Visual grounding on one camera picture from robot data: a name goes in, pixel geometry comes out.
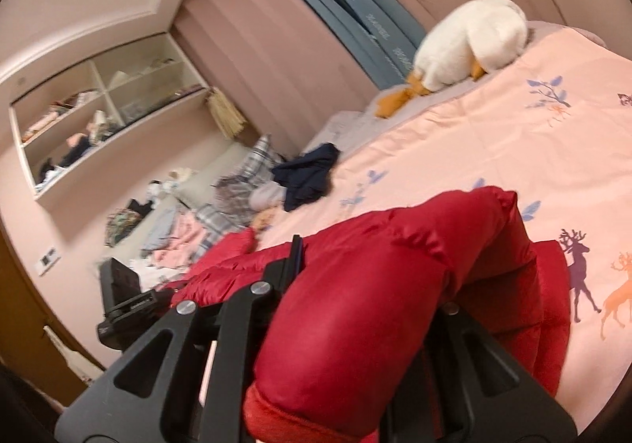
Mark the white wall switch panel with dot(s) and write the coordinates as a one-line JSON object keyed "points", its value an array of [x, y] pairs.
{"points": [[49, 260]]}

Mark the pink deer printed duvet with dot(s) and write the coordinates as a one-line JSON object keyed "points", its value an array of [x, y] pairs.
{"points": [[469, 136]]}

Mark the beige plush toy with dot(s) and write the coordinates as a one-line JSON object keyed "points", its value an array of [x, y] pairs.
{"points": [[180, 175]]}

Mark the white printed cloth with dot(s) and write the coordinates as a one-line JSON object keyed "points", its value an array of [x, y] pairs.
{"points": [[148, 269]]}

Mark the pink folded clothes on shelf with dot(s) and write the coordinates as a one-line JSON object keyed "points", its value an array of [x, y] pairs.
{"points": [[42, 124]]}

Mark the brown wooden door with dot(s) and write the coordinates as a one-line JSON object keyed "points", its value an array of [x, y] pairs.
{"points": [[34, 324]]}

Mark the pink clothes pile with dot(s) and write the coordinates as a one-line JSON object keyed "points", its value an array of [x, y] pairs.
{"points": [[182, 238]]}

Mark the green floral bag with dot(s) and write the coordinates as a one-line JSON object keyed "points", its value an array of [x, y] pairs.
{"points": [[121, 225]]}

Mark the black cloth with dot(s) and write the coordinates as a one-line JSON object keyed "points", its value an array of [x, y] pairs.
{"points": [[139, 207]]}

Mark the red down jacket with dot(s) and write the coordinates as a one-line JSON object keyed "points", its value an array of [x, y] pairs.
{"points": [[375, 285]]}

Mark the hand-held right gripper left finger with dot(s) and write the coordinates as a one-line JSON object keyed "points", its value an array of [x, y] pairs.
{"points": [[295, 258]]}

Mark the navy blue garment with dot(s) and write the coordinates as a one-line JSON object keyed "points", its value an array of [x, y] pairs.
{"points": [[308, 174]]}

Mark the dark clothes on shelf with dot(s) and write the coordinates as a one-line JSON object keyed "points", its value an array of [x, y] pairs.
{"points": [[76, 151]]}

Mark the white wall shelf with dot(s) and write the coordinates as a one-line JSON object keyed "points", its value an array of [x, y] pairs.
{"points": [[89, 127]]}

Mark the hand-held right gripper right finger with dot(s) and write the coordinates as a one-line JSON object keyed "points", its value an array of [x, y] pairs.
{"points": [[447, 327]]}

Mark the small peach plush toy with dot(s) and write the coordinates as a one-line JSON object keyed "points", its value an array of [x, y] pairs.
{"points": [[262, 220]]}

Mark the grey garment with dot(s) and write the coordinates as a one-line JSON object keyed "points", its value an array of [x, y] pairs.
{"points": [[160, 228]]}

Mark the white goose plush toy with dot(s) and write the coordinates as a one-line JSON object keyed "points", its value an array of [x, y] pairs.
{"points": [[474, 38]]}

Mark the black and white plush toy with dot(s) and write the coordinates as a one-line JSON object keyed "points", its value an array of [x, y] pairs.
{"points": [[157, 188]]}

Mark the coral folded down jacket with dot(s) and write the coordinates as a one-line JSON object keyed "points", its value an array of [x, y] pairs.
{"points": [[232, 248]]}

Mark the straw tassel ornament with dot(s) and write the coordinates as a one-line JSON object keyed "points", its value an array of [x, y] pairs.
{"points": [[227, 113]]}

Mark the lilac grey cloth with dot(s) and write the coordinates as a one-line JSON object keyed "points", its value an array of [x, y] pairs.
{"points": [[266, 195]]}

